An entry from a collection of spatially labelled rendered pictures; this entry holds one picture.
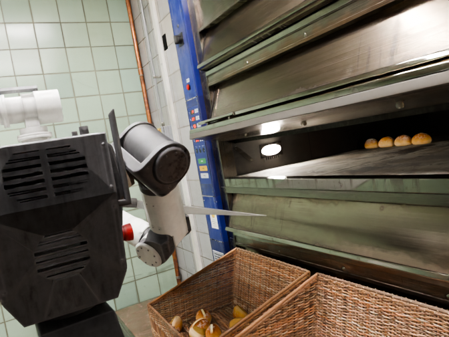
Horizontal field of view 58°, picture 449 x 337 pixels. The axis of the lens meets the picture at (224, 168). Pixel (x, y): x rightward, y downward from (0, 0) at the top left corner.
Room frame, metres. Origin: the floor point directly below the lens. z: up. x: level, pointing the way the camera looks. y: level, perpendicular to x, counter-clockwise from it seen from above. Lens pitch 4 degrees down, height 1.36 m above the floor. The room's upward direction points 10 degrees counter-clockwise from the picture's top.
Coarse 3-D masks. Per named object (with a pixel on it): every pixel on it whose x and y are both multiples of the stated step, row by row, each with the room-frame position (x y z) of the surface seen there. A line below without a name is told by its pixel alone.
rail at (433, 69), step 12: (408, 72) 0.86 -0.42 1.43; (420, 72) 0.83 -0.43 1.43; (432, 72) 0.81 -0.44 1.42; (360, 84) 0.98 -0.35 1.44; (372, 84) 0.94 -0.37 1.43; (384, 84) 0.91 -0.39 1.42; (324, 96) 1.09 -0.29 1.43; (336, 96) 1.05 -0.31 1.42; (276, 108) 1.28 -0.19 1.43; (288, 108) 1.22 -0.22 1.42; (228, 120) 1.56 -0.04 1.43; (240, 120) 1.48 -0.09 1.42; (192, 132) 1.85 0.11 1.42
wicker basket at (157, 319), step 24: (216, 264) 1.84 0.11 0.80; (240, 264) 1.84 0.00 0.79; (264, 264) 1.67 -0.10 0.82; (288, 264) 1.52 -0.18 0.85; (192, 288) 1.78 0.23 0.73; (216, 288) 1.84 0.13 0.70; (240, 288) 1.82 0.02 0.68; (264, 288) 1.65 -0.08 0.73; (288, 288) 1.37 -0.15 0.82; (168, 312) 1.73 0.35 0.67; (192, 312) 1.77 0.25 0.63; (216, 312) 1.82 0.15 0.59; (264, 312) 1.32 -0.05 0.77; (168, 336) 1.47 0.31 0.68
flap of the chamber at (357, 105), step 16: (416, 80) 0.84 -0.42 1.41; (432, 80) 0.81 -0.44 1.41; (448, 80) 0.78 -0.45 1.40; (352, 96) 1.00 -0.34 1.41; (368, 96) 0.95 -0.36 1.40; (384, 96) 0.91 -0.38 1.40; (400, 96) 0.91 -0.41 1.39; (416, 96) 0.91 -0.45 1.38; (432, 96) 0.91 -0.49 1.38; (448, 96) 0.91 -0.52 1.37; (288, 112) 1.22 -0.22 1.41; (304, 112) 1.16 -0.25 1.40; (320, 112) 1.12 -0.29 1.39; (336, 112) 1.13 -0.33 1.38; (352, 112) 1.13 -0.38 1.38; (368, 112) 1.13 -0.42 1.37; (384, 112) 1.13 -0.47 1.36; (224, 128) 1.58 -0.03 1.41; (240, 128) 1.48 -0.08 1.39; (256, 128) 1.48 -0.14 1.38; (272, 128) 1.49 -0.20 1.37; (288, 128) 1.49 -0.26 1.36
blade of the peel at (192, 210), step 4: (140, 204) 1.35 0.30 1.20; (140, 208) 1.34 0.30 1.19; (184, 208) 1.19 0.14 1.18; (188, 208) 1.19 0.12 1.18; (192, 208) 1.20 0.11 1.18; (196, 208) 1.21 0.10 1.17; (200, 208) 1.21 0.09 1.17; (204, 208) 1.64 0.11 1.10; (208, 208) 1.67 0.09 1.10; (184, 212) 1.19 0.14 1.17; (188, 212) 1.19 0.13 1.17; (192, 212) 1.20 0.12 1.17; (196, 212) 1.20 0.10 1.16; (200, 212) 1.21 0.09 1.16; (204, 212) 1.22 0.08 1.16; (208, 212) 1.22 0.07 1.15; (212, 212) 1.23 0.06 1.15; (216, 212) 1.24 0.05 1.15; (220, 212) 1.24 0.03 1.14; (224, 212) 1.25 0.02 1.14; (228, 212) 1.26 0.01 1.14; (232, 212) 1.26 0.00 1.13; (236, 212) 1.43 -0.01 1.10; (240, 212) 1.45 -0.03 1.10
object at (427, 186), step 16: (272, 176) 1.70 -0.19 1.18; (288, 176) 1.60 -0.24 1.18; (304, 176) 1.50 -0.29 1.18; (320, 176) 1.42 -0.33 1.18; (336, 176) 1.35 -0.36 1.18; (352, 176) 1.28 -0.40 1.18; (368, 176) 1.22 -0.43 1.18; (384, 176) 1.17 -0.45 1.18; (400, 176) 1.11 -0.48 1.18; (416, 176) 1.07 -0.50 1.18; (432, 176) 1.03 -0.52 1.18; (448, 176) 0.99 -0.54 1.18; (400, 192) 1.08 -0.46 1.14; (416, 192) 1.04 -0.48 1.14; (432, 192) 1.00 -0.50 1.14; (448, 192) 0.96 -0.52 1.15
